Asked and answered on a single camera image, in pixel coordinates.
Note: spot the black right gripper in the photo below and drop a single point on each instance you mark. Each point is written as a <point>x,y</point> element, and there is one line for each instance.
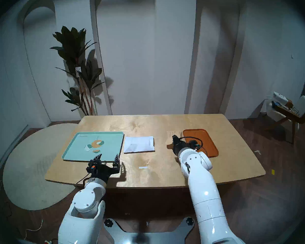
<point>181,145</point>

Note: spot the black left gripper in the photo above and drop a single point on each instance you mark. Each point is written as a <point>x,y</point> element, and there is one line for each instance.
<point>104,171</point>

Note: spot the brown handwritten envelope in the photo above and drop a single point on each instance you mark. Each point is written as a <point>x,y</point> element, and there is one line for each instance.
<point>170,134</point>

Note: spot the white paper envelope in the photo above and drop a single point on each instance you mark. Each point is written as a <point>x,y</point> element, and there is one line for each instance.
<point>139,144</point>

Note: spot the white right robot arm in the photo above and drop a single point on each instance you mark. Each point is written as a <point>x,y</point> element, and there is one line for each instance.
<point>203,185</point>

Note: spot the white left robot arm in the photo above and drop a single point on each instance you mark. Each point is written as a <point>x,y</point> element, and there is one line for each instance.
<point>85,202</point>

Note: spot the teal tray with leaf print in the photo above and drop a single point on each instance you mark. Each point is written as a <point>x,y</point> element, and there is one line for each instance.
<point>78,149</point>

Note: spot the orange wooden tray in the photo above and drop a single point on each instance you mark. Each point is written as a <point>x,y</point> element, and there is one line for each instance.
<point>209,144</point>

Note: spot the light wooden table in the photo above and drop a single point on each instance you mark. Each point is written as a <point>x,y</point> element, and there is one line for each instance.
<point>147,124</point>

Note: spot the black base knob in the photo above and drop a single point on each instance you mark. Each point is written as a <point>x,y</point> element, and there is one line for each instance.
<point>108,223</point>
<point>189,221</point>

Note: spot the beige oval rug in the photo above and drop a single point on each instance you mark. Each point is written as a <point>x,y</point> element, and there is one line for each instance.
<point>33,164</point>

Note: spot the dark blue bag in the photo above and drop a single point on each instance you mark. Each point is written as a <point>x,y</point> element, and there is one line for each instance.
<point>276,104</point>

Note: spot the white storage box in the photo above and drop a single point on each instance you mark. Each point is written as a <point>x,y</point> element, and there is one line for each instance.
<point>280,97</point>

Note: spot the tall dark green plant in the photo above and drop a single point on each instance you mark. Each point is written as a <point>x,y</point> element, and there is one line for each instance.
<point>71,47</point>

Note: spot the grey metal robot base plate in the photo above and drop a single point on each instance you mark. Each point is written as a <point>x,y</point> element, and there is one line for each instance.
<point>147,237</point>

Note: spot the white wooden-frame armchair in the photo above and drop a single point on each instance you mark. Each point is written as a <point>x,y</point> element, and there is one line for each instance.
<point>300,111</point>

